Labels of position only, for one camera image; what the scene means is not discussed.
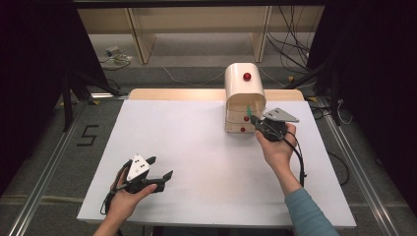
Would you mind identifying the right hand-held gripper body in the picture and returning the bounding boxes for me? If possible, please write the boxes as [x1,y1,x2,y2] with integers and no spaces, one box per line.
[259,107,300,143]

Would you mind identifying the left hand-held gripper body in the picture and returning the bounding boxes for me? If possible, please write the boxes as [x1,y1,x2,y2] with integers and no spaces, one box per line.
[122,153,165,195]

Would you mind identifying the cream drawer with red knob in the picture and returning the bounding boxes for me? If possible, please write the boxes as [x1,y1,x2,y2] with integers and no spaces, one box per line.
[224,120,261,134]
[225,105,266,124]

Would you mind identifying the cream drawer cabinet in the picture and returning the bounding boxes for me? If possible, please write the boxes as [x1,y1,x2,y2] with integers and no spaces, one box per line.
[223,62,268,134]

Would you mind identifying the person's right hand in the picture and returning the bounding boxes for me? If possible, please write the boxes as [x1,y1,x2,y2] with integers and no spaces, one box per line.
[255,122,300,185]

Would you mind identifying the person's left hand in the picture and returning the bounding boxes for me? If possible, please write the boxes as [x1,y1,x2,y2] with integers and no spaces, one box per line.
[103,159,159,227]

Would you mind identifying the black metal stand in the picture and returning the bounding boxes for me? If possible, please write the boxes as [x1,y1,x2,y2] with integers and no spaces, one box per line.
[61,68,123,133]
[284,62,342,127]

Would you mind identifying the wooden table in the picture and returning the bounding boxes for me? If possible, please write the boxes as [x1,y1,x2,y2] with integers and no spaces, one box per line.
[128,88,305,102]

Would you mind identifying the black curtain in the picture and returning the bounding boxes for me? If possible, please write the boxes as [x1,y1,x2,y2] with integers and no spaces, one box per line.
[0,0,110,195]
[307,0,417,215]

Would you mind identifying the light wooden desk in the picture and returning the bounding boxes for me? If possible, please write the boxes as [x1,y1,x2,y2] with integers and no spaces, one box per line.
[77,5,326,65]

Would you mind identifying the right hand-held gripper cable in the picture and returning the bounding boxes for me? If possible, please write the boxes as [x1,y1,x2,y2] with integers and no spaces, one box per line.
[281,135,308,189]

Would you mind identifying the hand-held gripper cable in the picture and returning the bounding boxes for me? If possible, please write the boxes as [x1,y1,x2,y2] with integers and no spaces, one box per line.
[281,135,308,189]
[98,184,128,215]

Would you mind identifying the left hand-held gripper cable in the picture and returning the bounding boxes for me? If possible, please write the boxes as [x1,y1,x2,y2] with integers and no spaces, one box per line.
[98,184,128,215]

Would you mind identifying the black floor cable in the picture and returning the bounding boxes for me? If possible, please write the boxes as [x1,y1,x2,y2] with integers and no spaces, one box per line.
[328,150,350,187]

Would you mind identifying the long white cable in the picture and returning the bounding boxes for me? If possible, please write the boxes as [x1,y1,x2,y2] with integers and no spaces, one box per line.
[152,61,227,88]

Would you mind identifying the bundle of black cables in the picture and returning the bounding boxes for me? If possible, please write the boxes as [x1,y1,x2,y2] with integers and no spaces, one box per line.
[266,5,312,74]

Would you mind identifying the aluminium rail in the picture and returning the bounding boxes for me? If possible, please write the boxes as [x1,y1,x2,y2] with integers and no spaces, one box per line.
[323,97,400,236]
[8,99,90,236]

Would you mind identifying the coiled white cable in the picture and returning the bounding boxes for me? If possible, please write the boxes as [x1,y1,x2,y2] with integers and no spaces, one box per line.
[99,53,134,72]

